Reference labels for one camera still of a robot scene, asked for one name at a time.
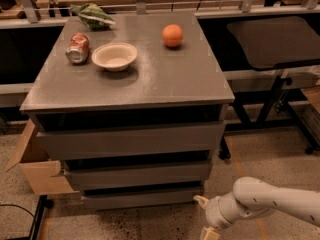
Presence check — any green chip bag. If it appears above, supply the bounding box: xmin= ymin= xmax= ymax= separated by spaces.
xmin=71 ymin=3 xmax=116 ymax=30

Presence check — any grey drawer cabinet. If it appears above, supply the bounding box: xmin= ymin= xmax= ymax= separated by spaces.
xmin=21 ymin=13 xmax=234 ymax=197

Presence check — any orange fruit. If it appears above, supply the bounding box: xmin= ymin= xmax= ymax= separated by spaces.
xmin=162 ymin=24 xmax=183 ymax=48

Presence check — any grey bottom drawer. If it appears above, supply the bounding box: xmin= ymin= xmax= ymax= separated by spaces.
xmin=81 ymin=186 xmax=202 ymax=210

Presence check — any crushed red soda can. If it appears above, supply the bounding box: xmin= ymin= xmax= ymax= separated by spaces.
xmin=65 ymin=33 xmax=90 ymax=64

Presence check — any black floor cable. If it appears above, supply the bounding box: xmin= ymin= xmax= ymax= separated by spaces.
xmin=0 ymin=204 xmax=36 ymax=221

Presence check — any white paper bowl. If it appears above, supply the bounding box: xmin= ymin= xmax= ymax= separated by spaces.
xmin=91 ymin=43 xmax=137 ymax=72

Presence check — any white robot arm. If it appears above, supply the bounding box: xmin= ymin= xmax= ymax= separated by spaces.
xmin=193 ymin=177 xmax=320 ymax=240

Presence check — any grey middle drawer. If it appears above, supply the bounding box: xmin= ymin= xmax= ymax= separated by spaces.
xmin=64 ymin=161 xmax=210 ymax=191

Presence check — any cardboard box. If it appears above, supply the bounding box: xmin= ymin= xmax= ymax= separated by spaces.
xmin=5 ymin=120 xmax=74 ymax=195

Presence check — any grey top drawer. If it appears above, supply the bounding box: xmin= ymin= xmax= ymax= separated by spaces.
xmin=37 ymin=122 xmax=225 ymax=160

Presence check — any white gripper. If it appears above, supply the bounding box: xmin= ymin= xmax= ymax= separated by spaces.
xmin=193 ymin=193 xmax=239 ymax=240

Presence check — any grey drawer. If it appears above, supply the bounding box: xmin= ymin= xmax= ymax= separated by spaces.
xmin=81 ymin=186 xmax=202 ymax=210
xmin=37 ymin=122 xmax=225 ymax=160
xmin=64 ymin=161 xmax=210 ymax=191

